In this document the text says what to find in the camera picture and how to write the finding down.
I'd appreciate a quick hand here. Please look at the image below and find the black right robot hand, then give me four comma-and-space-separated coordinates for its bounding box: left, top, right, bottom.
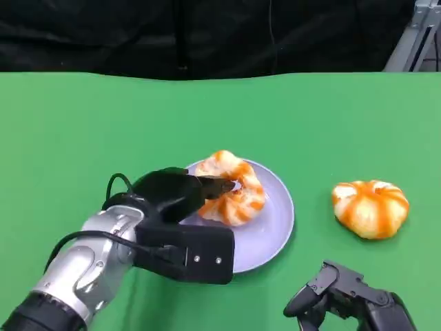
283, 259, 420, 331

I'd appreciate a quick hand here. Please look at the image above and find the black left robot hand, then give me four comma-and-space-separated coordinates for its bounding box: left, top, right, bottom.
132, 167, 243, 225

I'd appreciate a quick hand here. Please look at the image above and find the orange white toy bread roll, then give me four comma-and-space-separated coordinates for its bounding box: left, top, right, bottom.
194, 149, 267, 228
331, 179, 411, 241

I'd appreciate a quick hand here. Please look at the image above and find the green table cloth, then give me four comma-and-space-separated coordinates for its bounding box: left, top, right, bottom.
0, 70, 441, 331

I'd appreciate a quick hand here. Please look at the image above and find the lilac plate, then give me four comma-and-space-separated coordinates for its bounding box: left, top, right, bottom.
178, 158, 296, 274

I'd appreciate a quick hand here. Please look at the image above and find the black curtain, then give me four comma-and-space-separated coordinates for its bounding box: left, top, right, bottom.
0, 0, 415, 81

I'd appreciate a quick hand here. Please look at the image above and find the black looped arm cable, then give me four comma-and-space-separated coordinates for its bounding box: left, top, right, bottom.
104, 172, 139, 208

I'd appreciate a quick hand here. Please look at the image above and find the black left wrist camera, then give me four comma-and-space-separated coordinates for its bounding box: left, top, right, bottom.
133, 223, 236, 286

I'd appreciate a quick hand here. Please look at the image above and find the black camera cable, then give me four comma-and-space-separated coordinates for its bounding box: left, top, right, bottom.
43, 230, 184, 275

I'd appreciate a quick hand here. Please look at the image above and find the aluminium frame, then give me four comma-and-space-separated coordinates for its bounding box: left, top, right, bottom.
381, 0, 441, 73

